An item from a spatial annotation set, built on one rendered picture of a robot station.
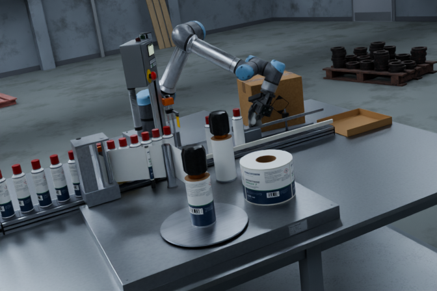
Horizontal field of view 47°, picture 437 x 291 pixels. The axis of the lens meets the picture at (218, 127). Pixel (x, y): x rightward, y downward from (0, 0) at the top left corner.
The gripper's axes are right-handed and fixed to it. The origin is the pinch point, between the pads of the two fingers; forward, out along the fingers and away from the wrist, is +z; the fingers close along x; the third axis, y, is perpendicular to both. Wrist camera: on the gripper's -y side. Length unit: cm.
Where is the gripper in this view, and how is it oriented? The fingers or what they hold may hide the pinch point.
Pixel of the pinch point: (250, 126)
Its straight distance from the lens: 256.1
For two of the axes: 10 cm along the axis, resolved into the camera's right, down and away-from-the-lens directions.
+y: 4.3, 3.2, -8.4
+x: 8.3, 2.3, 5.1
